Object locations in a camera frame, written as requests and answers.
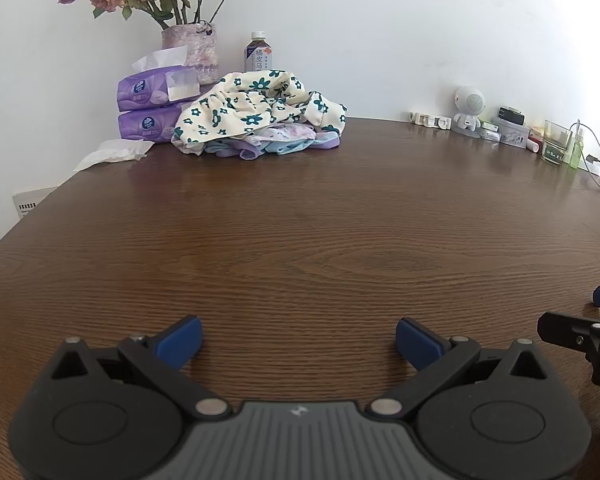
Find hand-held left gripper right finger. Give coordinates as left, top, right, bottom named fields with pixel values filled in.
left=370, top=317, right=548, bottom=418

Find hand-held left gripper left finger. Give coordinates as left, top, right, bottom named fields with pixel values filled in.
left=50, top=316, right=231, bottom=418

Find cream dress with teal flowers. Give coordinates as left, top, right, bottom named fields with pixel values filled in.
left=172, top=69, right=348, bottom=157

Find pile of pastel clothes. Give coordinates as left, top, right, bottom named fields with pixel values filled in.
left=204, top=130, right=342, bottom=161

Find green spray bottle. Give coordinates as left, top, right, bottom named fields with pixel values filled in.
left=569, top=127, right=586, bottom=170

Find square glass cup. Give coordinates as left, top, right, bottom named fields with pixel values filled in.
left=541, top=120, right=573, bottom=165

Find crumpled white tissue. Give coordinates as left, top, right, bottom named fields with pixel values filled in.
left=73, top=139, right=156, bottom=173

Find white vented box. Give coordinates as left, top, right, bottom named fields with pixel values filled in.
left=12, top=187, right=57, bottom=219

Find white plastic clips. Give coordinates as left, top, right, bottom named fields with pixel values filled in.
left=408, top=111, right=452, bottom=130

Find white robot-shaped speaker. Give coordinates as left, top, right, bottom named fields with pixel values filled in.
left=451, top=85, right=486, bottom=138

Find plastic tea bottle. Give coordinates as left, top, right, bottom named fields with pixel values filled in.
left=243, top=31, right=273, bottom=73

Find white charging cable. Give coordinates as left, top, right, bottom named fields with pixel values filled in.
left=575, top=120, right=600, bottom=183

